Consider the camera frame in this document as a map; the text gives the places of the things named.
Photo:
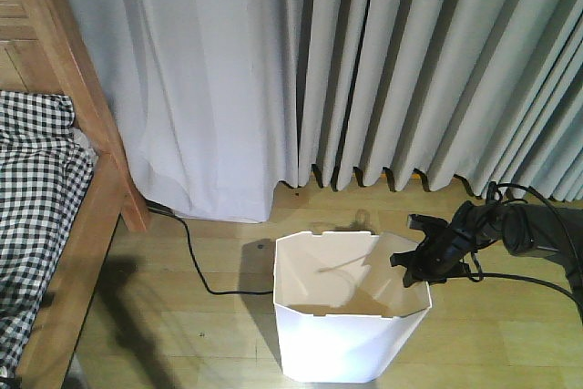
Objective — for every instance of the white curtain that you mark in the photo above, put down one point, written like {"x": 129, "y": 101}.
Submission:
{"x": 217, "y": 101}

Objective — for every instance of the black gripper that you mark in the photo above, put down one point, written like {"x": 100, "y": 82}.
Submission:
{"x": 436, "y": 258}

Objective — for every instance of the white plastic trash bin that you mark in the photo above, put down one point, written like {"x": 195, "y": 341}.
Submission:
{"x": 342, "y": 312}

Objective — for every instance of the black white checkered bedding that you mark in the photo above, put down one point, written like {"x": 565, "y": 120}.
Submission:
{"x": 45, "y": 174}

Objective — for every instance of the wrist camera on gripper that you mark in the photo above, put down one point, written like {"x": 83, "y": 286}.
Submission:
{"x": 426, "y": 224}

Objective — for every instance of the wooden bed frame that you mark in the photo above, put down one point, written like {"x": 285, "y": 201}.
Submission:
{"x": 42, "y": 52}

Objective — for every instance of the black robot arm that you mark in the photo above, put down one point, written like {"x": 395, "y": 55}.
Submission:
{"x": 526, "y": 230}

